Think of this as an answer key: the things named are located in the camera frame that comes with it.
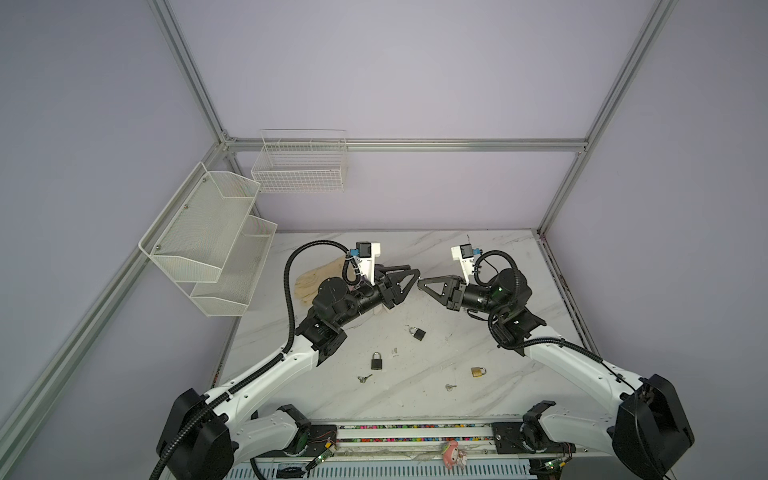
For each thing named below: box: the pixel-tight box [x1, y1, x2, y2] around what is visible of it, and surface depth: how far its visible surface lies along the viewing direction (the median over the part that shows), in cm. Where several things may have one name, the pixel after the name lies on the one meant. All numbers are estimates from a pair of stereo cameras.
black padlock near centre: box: [371, 351, 383, 370], surface depth 88 cm
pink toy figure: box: [443, 440, 467, 469], surface depth 70 cm
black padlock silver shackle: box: [409, 326, 426, 341], surface depth 95 cm
